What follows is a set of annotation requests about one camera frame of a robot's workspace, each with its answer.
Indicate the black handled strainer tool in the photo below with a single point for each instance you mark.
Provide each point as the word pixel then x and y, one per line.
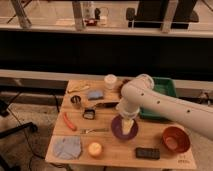
pixel 90 112

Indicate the yellow banana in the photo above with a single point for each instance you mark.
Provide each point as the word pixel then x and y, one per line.
pixel 79 88

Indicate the metal fork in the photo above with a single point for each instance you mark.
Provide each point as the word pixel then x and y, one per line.
pixel 86 131

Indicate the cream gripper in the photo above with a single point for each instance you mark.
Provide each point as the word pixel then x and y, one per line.
pixel 127 125

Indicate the yellow apple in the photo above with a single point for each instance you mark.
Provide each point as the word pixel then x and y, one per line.
pixel 95 149

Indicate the black rectangular block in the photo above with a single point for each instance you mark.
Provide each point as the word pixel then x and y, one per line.
pixel 147 153

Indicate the blue sponge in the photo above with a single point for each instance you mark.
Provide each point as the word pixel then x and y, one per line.
pixel 95 95

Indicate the blue folded cloth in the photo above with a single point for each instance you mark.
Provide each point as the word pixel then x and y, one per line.
pixel 67 148

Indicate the white plastic cup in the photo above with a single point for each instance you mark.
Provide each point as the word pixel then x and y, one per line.
pixel 110 81

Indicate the purple bowl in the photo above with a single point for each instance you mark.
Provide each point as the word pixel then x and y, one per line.
pixel 116 128

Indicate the black office chair base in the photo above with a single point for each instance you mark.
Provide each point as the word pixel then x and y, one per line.
pixel 33 128

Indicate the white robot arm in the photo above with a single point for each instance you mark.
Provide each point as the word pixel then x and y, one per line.
pixel 138 93

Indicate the small metal cup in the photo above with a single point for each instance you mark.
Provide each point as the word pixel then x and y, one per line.
pixel 76 101

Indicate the red-brown bowl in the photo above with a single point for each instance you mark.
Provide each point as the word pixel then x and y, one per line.
pixel 176 140

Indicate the bunch of dark grapes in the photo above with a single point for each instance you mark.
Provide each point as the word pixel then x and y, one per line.
pixel 123 83

